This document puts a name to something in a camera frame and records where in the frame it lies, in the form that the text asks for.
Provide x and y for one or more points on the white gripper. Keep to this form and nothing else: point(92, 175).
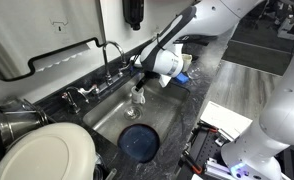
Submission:
point(162, 79)

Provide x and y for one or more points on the white mug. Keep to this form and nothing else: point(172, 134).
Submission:
point(138, 96)

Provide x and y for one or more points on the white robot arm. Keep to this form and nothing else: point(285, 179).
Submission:
point(252, 154)

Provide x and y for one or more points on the cream mug on counter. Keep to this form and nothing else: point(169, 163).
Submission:
point(187, 58)

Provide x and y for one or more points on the chrome gooseneck faucet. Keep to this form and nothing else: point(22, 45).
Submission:
point(112, 78)

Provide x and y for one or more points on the stainless steel sink basin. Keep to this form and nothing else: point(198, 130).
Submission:
point(161, 109)

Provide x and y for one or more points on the sink drain strainer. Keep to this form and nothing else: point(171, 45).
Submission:
point(132, 113)

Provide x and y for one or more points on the blue sponge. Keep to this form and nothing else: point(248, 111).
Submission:
point(181, 78)

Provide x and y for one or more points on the clear glass lid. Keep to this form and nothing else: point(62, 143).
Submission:
point(193, 72)

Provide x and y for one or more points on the dark blue plate in sink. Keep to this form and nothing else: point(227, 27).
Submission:
point(140, 142)

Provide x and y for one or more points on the small chrome side tap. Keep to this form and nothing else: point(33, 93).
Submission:
point(66, 95)

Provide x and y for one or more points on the black orange clamp tool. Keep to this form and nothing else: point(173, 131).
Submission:
point(191, 163)

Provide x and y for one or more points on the white paper sheet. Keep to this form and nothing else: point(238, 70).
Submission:
point(231, 123)

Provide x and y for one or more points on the large cream plate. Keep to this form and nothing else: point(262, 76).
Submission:
point(60, 151)

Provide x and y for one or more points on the paper towel dispenser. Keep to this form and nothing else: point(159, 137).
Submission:
point(37, 34)

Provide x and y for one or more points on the stainless steel pot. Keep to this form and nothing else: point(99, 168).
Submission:
point(18, 117)

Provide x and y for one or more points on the black wall soap dispenser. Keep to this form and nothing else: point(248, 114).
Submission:
point(133, 12)

